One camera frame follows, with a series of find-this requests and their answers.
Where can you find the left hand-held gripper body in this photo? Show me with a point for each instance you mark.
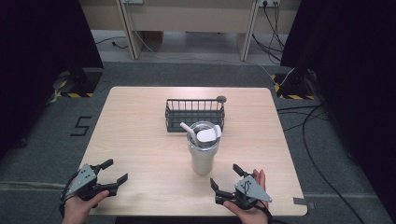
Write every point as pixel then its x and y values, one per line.
pixel 81 182

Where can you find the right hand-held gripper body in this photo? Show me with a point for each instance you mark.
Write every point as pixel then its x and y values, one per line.
pixel 251 190

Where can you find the white tumbler with straw lid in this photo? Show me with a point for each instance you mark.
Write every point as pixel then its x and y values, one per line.
pixel 201 157

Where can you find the person's right hand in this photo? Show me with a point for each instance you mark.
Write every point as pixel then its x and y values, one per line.
pixel 252 216

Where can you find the person's left hand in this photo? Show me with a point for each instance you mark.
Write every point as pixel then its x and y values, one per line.
pixel 79 208

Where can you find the small brown round disc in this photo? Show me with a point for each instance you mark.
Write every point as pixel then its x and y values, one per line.
pixel 221 99

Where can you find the stand base with hazard tape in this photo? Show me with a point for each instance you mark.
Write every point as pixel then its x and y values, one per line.
pixel 81 81
pixel 294 85

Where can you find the black curtain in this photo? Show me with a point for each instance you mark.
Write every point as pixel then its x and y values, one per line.
pixel 37 46
pixel 351 62

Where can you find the beige desk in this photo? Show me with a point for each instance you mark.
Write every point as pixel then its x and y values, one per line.
pixel 186 17

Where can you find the grey socket box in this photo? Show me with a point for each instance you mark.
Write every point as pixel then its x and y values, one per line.
pixel 133 1

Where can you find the white wall socket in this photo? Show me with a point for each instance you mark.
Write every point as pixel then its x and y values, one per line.
pixel 268 2

